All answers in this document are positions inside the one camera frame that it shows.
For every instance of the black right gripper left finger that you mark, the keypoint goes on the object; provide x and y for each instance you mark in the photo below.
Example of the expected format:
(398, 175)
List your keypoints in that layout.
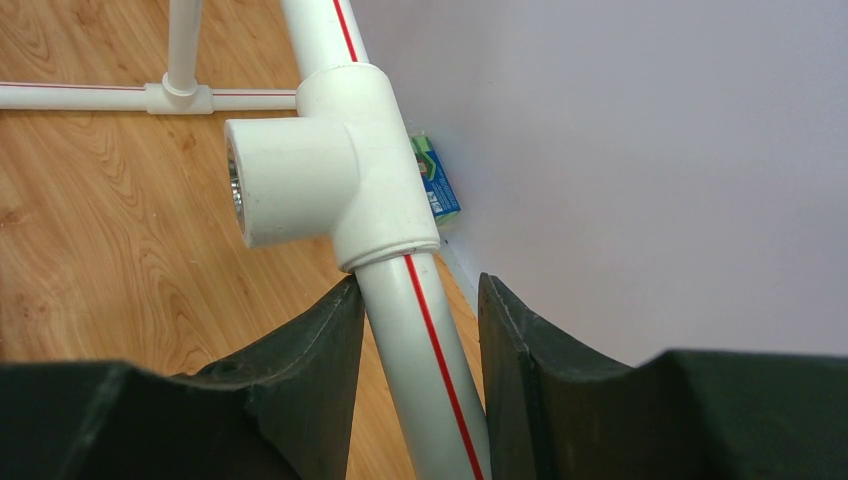
(279, 408)

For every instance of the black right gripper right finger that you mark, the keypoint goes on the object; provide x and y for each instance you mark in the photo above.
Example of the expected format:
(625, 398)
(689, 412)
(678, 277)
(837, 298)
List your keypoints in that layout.
(558, 409)

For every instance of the white PVC pipe frame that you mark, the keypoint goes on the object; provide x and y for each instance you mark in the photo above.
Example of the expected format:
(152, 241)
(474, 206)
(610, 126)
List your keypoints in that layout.
(337, 162)

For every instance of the green blue small box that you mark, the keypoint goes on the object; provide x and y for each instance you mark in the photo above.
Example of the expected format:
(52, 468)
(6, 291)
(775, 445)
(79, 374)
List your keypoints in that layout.
(443, 201)

